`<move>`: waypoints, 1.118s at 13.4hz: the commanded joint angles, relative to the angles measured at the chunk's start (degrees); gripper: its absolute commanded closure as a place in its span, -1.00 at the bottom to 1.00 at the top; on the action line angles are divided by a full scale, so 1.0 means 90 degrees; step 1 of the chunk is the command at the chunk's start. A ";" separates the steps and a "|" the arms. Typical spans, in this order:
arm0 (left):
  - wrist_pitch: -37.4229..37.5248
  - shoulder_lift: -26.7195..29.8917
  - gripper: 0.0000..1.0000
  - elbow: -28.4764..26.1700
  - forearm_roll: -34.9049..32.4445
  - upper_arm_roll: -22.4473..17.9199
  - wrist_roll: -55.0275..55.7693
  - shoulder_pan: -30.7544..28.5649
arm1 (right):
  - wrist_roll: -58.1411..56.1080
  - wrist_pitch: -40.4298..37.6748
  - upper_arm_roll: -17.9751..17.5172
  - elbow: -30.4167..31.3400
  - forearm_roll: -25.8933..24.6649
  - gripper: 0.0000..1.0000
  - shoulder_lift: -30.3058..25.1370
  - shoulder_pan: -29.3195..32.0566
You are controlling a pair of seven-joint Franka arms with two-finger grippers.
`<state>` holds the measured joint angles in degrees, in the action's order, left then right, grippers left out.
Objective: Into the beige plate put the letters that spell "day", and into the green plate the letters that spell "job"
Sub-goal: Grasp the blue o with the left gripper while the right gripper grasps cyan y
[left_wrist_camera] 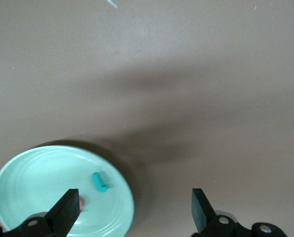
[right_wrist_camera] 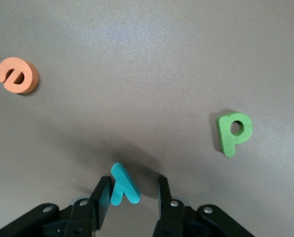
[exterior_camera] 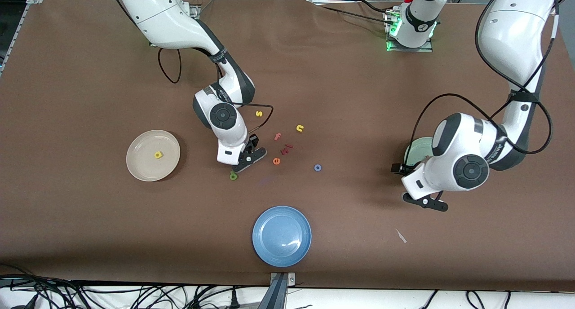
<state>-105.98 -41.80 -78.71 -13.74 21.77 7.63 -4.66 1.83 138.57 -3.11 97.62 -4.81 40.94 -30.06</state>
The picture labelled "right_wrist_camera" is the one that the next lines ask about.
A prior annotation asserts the orange letter e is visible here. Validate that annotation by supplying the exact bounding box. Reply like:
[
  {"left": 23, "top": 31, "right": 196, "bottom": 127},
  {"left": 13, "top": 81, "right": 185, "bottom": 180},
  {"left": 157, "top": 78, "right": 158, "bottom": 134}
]
[{"left": 0, "top": 57, "right": 40, "bottom": 94}]

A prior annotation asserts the brown table cover sheet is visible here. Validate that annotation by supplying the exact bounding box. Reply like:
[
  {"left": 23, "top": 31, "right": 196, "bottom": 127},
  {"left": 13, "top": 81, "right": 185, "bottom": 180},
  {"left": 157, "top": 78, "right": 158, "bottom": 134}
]
[{"left": 0, "top": 0, "right": 294, "bottom": 237}]

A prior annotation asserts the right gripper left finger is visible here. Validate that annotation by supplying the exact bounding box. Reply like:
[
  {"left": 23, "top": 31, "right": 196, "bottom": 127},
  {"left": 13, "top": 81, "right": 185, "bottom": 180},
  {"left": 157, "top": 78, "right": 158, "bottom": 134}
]
[{"left": 0, "top": 176, "right": 112, "bottom": 237}]

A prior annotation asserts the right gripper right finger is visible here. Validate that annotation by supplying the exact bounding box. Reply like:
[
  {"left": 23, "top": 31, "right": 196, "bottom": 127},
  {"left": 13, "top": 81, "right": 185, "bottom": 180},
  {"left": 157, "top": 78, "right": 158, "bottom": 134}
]
[{"left": 154, "top": 177, "right": 255, "bottom": 237}]

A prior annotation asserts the green letter p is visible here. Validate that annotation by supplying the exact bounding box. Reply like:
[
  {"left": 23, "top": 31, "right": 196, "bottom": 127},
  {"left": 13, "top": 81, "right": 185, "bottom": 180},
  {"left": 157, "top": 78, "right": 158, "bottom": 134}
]
[{"left": 215, "top": 111, "right": 253, "bottom": 158}]

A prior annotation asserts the teal letter y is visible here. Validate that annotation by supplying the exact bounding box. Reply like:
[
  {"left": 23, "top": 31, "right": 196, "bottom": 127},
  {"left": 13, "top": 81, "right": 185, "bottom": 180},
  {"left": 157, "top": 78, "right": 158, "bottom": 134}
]
[{"left": 110, "top": 162, "right": 140, "bottom": 206}]

